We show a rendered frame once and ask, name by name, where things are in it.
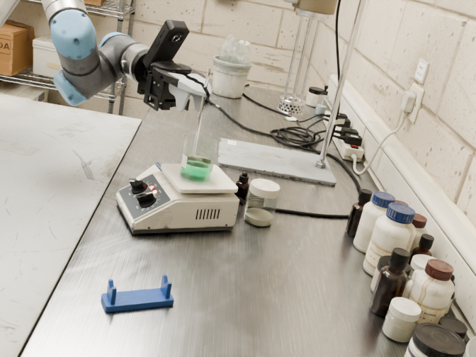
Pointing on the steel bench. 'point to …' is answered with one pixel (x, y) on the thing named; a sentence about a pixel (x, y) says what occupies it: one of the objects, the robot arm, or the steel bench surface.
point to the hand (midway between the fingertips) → (204, 88)
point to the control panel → (142, 193)
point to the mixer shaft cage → (295, 105)
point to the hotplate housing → (184, 212)
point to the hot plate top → (220, 186)
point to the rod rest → (137, 297)
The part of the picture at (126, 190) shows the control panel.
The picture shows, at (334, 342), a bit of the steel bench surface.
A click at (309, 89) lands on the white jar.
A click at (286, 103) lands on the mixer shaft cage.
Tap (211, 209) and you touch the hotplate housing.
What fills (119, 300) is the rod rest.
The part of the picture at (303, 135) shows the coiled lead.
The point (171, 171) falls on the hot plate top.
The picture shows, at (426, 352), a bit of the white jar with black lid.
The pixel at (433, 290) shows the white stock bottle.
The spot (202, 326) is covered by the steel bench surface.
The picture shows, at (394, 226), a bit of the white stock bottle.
